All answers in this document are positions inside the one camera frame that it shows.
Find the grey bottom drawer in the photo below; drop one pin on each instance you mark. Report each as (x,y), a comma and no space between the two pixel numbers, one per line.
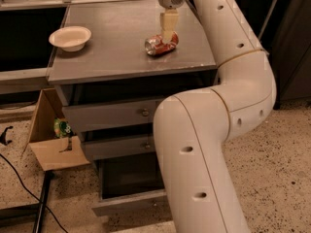
(129,183)

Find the white bowl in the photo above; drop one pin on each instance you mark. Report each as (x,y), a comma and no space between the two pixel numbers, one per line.
(71,38)

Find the grey drawer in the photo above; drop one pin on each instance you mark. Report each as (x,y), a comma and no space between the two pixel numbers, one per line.
(129,183)
(91,117)
(118,147)

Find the green chip bag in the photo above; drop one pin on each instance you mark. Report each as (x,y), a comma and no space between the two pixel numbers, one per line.
(61,128)

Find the grey top drawer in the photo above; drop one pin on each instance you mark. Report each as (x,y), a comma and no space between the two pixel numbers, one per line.
(91,117)

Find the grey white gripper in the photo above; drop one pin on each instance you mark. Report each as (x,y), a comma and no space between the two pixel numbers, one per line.
(169,18)

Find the red coke can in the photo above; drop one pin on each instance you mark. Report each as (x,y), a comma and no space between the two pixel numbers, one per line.
(156,45)

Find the black metal floor stand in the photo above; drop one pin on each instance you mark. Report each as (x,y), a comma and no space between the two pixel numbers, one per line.
(29,213)

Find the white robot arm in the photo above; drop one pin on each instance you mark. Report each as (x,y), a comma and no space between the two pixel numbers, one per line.
(190,127)

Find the cardboard box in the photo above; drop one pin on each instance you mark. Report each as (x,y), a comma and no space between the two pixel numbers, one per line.
(52,153)

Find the diagonal metal rod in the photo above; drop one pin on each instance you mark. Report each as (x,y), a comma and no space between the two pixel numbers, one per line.
(267,18)

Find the grey middle drawer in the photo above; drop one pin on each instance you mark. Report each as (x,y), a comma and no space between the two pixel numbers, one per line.
(118,147)

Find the dark grey cabinet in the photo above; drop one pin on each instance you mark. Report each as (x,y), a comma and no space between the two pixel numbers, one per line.
(291,53)

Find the grey drawer cabinet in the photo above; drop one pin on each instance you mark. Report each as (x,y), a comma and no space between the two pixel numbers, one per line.
(113,66)

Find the grey metal rail frame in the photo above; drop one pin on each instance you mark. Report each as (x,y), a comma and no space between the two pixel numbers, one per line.
(64,0)

